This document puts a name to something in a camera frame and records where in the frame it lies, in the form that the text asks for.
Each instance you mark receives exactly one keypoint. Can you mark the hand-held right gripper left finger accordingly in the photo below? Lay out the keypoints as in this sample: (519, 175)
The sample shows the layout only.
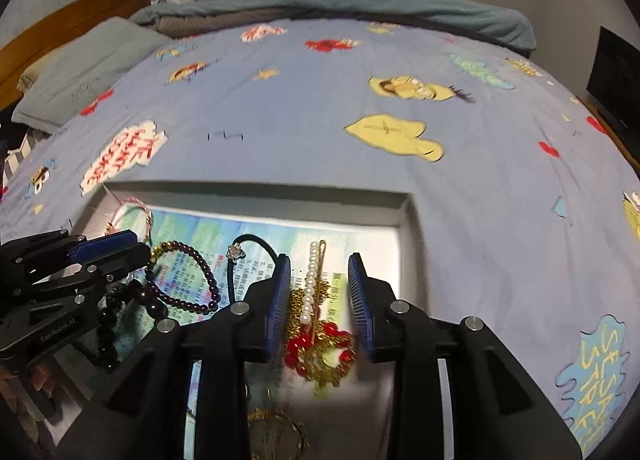
(278, 310)

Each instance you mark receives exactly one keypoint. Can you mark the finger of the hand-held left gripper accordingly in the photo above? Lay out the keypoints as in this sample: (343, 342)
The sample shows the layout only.
(125, 262)
(105, 244)

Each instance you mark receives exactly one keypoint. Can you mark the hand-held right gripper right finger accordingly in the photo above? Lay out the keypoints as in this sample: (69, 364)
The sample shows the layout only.
(359, 310)

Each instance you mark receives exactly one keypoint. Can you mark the red and gold ornament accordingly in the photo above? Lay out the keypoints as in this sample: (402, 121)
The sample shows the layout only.
(300, 342)

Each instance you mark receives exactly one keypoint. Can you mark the pearl hairpin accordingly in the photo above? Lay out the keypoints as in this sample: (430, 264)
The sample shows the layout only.
(312, 270)

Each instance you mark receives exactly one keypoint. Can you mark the grey tray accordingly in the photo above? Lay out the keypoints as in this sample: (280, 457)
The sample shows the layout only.
(250, 202)

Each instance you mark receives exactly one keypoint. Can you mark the person's left hand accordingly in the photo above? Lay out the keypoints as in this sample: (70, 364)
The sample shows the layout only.
(41, 375)

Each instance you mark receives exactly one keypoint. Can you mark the printed paper sheet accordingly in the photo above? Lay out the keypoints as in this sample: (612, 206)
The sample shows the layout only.
(200, 230)

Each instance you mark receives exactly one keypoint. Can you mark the printed blue bed sheet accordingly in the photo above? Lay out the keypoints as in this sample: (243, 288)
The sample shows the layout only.
(300, 139)

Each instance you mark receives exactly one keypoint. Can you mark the grey pillow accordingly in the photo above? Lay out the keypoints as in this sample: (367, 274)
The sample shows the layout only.
(85, 64)

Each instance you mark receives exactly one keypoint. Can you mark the wooden headboard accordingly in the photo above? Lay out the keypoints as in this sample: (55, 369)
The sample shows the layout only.
(50, 29)

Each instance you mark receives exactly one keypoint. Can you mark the grey folded blanket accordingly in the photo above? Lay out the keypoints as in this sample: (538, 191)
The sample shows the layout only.
(200, 24)

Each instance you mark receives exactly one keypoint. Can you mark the black monitor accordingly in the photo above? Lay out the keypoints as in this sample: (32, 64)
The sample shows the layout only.
(615, 79)

